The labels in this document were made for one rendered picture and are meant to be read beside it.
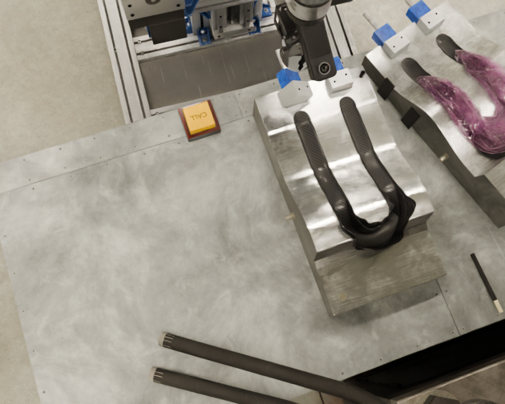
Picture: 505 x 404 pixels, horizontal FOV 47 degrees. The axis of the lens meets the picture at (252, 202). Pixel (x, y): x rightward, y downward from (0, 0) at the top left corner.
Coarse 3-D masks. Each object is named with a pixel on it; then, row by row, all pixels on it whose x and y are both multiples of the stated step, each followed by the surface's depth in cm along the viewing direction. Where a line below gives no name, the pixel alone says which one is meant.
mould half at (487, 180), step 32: (448, 0) 142; (416, 32) 139; (448, 32) 140; (384, 64) 137; (448, 64) 137; (416, 96) 133; (480, 96) 131; (416, 128) 138; (448, 128) 130; (448, 160) 134; (480, 160) 130; (480, 192) 131
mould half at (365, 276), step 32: (320, 96) 130; (352, 96) 131; (288, 128) 128; (320, 128) 129; (384, 128) 130; (288, 160) 127; (352, 160) 127; (384, 160) 127; (288, 192) 127; (320, 192) 123; (352, 192) 122; (416, 192) 121; (320, 224) 118; (416, 224) 126; (320, 256) 121; (352, 256) 125; (384, 256) 125; (416, 256) 125; (320, 288) 126; (352, 288) 123; (384, 288) 123
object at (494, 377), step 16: (480, 368) 128; (496, 368) 127; (432, 384) 129; (448, 384) 126; (464, 384) 126; (480, 384) 126; (496, 384) 126; (400, 400) 125; (464, 400) 125; (496, 400) 125
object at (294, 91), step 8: (280, 72) 129; (288, 72) 128; (296, 72) 130; (280, 80) 129; (288, 80) 127; (296, 80) 127; (288, 88) 127; (296, 88) 125; (304, 88) 127; (280, 96) 129; (288, 96) 127; (296, 96) 126; (304, 96) 127; (288, 104) 128; (296, 104) 130
